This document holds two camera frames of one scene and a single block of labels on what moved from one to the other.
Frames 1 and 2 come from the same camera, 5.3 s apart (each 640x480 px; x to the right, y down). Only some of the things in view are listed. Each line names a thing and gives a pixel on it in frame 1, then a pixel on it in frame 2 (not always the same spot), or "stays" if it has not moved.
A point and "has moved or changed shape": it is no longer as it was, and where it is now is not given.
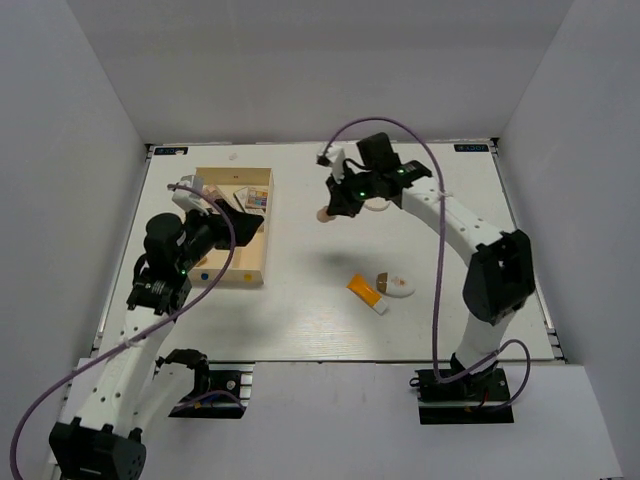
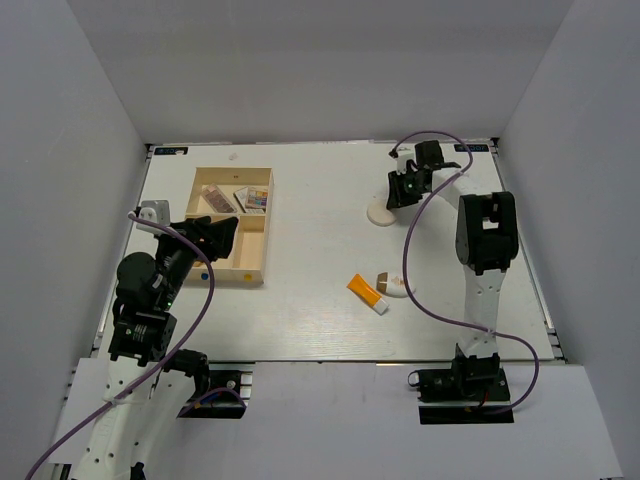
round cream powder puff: x=376 y=204 has moved or changed shape
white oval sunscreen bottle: x=394 y=285 stays
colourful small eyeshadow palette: x=252 y=197 stays
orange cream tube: x=363 y=290 stays
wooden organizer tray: x=248 y=189 stays
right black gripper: x=339 y=204 to x=396 y=196
